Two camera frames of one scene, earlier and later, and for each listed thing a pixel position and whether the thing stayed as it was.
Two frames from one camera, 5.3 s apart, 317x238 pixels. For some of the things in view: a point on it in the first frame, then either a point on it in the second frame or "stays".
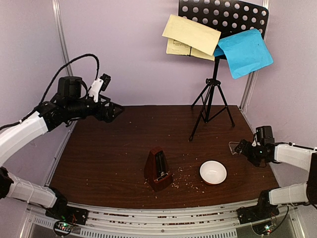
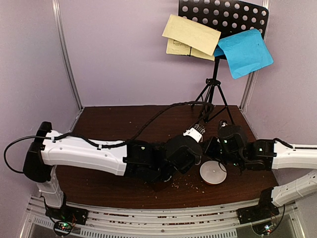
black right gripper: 245,147 to 221,149
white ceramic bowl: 213,172 stays
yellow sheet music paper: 185,37 stays
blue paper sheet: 246,52 stays
